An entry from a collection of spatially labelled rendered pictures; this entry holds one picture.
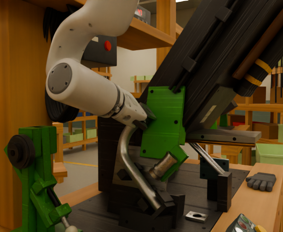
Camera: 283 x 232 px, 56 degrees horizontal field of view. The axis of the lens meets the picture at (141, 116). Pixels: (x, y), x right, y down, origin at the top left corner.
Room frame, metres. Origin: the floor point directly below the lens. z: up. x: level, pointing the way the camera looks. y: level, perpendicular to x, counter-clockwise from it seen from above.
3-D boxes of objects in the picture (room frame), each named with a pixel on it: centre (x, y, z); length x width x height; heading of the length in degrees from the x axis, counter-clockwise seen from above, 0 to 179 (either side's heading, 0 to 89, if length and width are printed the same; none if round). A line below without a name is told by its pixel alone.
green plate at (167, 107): (0.79, -0.08, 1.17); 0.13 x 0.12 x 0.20; 150
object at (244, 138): (0.90, -0.19, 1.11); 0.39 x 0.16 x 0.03; 60
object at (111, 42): (0.89, 0.18, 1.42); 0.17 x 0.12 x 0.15; 150
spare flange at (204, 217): (0.74, -0.16, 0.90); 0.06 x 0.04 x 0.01; 60
